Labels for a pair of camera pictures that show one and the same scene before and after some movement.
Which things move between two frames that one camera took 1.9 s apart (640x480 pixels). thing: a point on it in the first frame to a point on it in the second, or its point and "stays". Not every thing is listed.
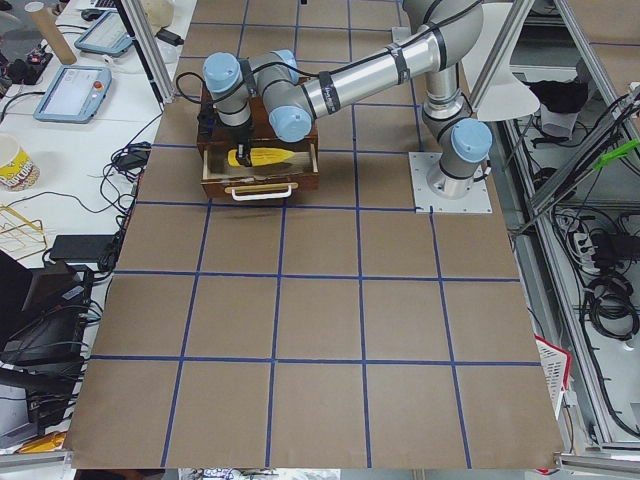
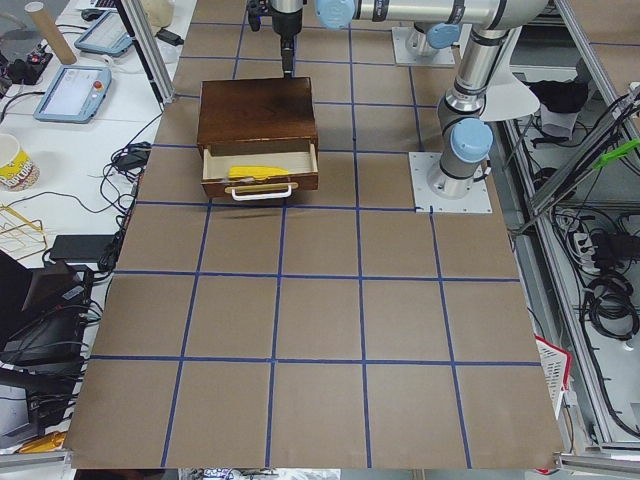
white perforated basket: [555, 363] stays
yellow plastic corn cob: [260, 156] to [256, 171]
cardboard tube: [52, 31] stays
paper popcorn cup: [17, 170] stays
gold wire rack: [20, 237] stays
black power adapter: [82, 248] stays
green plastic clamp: [617, 153] stays
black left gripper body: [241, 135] to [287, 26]
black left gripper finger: [241, 158] to [287, 50]
